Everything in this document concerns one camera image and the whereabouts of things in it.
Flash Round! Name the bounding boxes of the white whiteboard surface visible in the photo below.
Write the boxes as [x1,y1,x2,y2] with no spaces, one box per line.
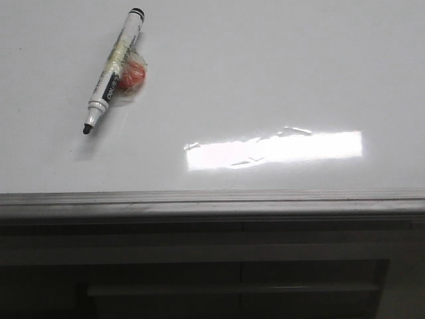
[1,1,424,193]

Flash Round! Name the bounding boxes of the red magnet taped to marker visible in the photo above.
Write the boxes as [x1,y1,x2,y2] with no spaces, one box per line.
[118,60,146,90]

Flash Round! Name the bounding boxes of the white black whiteboard marker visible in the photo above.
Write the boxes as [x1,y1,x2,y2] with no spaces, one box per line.
[83,7,145,135]

